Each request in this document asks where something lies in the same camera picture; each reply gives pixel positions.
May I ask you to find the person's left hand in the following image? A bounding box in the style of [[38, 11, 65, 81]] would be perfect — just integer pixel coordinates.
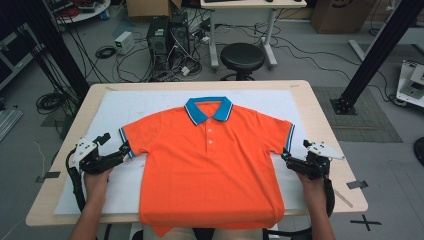
[[83, 168, 114, 200]]

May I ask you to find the grey tape piece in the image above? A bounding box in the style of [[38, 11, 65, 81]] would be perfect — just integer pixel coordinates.
[[35, 171, 62, 184], [346, 179, 369, 190]]

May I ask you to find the white table leg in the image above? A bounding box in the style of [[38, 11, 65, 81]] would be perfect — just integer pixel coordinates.
[[128, 222, 144, 240]]

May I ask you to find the black chair seat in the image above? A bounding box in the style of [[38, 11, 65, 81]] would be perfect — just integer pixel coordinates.
[[192, 228, 216, 240]]

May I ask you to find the round white table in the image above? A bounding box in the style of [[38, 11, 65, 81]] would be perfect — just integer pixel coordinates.
[[49, 0, 112, 24]]

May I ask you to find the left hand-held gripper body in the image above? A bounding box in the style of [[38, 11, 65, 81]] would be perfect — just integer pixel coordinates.
[[71, 132, 118, 175]]

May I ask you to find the long black floor cable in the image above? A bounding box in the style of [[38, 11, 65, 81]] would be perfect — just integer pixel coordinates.
[[213, 23, 398, 103]]

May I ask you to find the tangle of black cables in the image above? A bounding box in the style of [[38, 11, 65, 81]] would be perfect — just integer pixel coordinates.
[[114, 19, 205, 83]]

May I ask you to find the grey floor mat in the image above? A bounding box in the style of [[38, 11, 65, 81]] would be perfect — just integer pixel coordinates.
[[313, 86, 404, 144]]

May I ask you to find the person's leg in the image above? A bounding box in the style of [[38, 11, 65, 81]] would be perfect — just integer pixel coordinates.
[[214, 228, 264, 240], [164, 228, 194, 240]]

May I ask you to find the person's right leg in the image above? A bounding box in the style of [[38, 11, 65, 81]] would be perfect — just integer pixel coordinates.
[[214, 228, 264, 240]]

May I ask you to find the large cardboard box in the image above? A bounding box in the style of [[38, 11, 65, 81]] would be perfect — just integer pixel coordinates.
[[310, 0, 378, 34]]

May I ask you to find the person's right hand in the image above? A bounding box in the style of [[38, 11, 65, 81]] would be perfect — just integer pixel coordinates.
[[296, 173, 326, 205]]

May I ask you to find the person's left leg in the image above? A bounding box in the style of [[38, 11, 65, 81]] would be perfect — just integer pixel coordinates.
[[164, 228, 194, 240]]

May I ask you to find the orange polo shirt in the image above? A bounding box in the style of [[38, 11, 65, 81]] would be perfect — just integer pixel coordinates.
[[118, 96, 296, 238]]

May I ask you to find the black tape cross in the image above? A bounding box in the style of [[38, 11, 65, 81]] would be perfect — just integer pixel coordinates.
[[349, 214, 383, 232]]

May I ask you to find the large black cable coil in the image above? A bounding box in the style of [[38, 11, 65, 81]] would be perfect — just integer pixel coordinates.
[[35, 91, 69, 116]]

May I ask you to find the grey metal rail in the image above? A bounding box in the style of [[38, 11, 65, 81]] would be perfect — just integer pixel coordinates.
[[0, 108, 24, 143]]

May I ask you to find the black metal frame post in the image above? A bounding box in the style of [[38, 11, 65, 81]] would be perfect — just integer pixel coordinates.
[[19, 0, 90, 100], [329, 0, 424, 116]]

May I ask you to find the small black cable coil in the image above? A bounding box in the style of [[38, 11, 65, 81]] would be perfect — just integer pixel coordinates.
[[95, 45, 117, 60]]

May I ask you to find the thin wooden stick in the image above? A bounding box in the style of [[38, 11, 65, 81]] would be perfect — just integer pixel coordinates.
[[333, 188, 354, 209]]

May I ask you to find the white machine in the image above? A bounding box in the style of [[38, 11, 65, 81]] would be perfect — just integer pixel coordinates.
[[395, 59, 424, 109]]

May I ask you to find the black computer tower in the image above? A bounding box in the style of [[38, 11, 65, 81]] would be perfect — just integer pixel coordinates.
[[169, 13, 192, 65], [146, 16, 171, 72]]

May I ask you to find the black round stool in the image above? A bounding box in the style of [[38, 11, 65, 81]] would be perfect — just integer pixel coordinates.
[[219, 42, 267, 82]]

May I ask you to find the small white box device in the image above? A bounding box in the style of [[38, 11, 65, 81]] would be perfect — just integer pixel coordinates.
[[114, 30, 135, 55]]

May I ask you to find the white desk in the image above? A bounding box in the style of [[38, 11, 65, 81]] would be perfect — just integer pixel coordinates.
[[199, 0, 308, 71]]

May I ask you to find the dark round object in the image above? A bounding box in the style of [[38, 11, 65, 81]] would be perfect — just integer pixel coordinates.
[[413, 136, 424, 167]]

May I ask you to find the white foam mat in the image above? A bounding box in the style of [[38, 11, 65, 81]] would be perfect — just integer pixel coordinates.
[[54, 89, 313, 216]]

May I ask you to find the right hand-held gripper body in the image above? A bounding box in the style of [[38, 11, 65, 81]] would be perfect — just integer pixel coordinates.
[[294, 139, 346, 181]]

